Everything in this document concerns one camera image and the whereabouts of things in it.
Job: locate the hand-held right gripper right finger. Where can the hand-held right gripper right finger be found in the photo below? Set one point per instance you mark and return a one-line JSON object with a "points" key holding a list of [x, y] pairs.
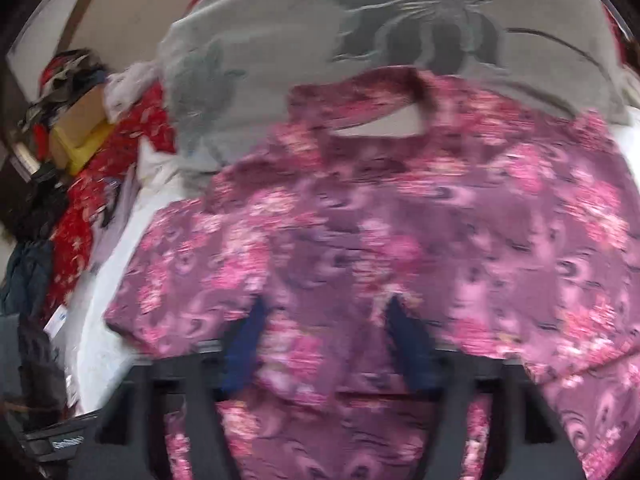
{"points": [[411, 355]]}

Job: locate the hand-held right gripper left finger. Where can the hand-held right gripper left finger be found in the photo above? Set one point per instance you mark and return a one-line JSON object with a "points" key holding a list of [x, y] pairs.
{"points": [[244, 355]]}

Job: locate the purple floral shirt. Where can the purple floral shirt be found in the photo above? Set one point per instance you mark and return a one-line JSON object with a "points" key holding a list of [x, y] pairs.
{"points": [[400, 235]]}

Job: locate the dark clothes heap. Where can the dark clothes heap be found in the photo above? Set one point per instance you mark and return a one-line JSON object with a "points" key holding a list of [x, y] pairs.
{"points": [[35, 210]]}

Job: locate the pile of mixed clothes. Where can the pile of mixed clothes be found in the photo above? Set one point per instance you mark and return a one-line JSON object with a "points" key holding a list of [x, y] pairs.
{"points": [[65, 75]]}

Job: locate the white bag with black print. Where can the white bag with black print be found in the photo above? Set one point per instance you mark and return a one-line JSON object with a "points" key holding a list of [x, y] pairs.
{"points": [[117, 210]]}

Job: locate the red star-print sheet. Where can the red star-print sheet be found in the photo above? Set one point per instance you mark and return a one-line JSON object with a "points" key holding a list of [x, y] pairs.
{"points": [[100, 175]]}

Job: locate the yellow box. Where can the yellow box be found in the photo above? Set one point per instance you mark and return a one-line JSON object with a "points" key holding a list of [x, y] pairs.
{"points": [[89, 149]]}

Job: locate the white plastic bag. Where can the white plastic bag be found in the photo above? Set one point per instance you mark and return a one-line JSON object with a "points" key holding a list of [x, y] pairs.
{"points": [[127, 85]]}

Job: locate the cardboard box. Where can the cardboard box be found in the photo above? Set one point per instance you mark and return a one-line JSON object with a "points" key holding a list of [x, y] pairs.
{"points": [[80, 110]]}

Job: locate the grey floral pillow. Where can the grey floral pillow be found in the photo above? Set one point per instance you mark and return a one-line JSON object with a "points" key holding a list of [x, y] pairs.
{"points": [[280, 35]]}

